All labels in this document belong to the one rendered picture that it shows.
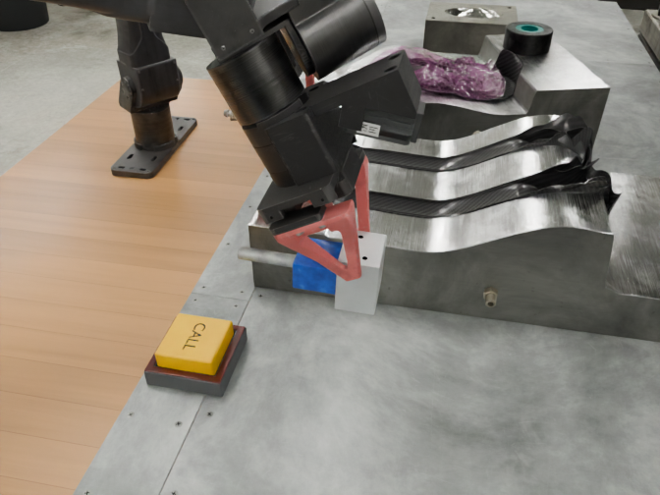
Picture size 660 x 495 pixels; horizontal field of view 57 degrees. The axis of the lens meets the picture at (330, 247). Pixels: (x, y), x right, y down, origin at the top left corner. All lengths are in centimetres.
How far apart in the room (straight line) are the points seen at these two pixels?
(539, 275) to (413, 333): 15
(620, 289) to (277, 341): 36
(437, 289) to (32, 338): 44
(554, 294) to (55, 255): 60
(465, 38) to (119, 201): 86
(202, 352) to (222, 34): 32
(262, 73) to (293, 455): 33
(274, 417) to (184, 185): 46
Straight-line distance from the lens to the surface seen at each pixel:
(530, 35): 113
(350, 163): 49
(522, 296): 68
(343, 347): 65
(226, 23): 42
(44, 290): 80
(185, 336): 63
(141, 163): 100
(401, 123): 44
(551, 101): 102
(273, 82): 45
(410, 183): 76
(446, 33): 144
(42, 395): 67
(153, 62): 96
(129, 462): 59
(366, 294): 52
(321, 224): 46
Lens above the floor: 127
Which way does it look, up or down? 37 degrees down
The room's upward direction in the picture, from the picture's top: straight up
